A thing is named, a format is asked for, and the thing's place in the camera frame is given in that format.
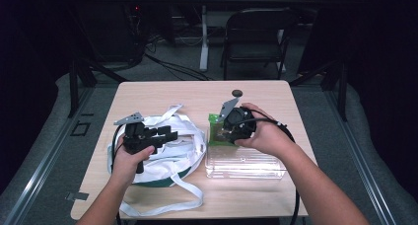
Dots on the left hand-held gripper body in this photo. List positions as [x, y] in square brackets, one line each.
[139, 137]

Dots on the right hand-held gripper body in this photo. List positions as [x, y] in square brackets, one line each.
[241, 123]

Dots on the green snack packet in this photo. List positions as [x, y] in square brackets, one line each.
[215, 136]

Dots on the white tote bag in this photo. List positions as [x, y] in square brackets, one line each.
[184, 149]

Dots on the clear plastic container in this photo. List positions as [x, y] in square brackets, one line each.
[243, 164]

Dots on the person's right hand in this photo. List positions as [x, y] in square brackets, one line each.
[267, 136]

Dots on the person's left hand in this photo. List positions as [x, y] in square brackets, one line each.
[126, 164]

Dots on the black metal stand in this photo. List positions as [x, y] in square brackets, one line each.
[75, 83]
[341, 87]

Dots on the black folding chair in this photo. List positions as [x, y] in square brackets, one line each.
[258, 37]

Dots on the white background desk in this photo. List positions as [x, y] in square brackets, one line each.
[204, 40]

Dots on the grey metal bracket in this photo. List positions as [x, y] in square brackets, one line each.
[77, 196]

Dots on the aluminium floor rail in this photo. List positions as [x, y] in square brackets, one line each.
[46, 162]
[361, 162]

